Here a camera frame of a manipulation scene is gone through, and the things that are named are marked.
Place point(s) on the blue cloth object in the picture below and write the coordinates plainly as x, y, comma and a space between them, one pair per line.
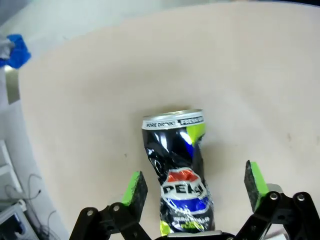
18, 52

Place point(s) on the grey device with screen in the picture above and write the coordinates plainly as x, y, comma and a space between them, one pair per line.
11, 222

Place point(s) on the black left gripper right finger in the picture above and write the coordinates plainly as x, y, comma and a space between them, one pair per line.
255, 185

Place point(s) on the crushed black Pepsi can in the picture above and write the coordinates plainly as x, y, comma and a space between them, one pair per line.
180, 175

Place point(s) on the grey metal plate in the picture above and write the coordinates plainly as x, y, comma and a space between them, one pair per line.
12, 85

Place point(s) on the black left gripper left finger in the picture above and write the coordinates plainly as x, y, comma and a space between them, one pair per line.
132, 195

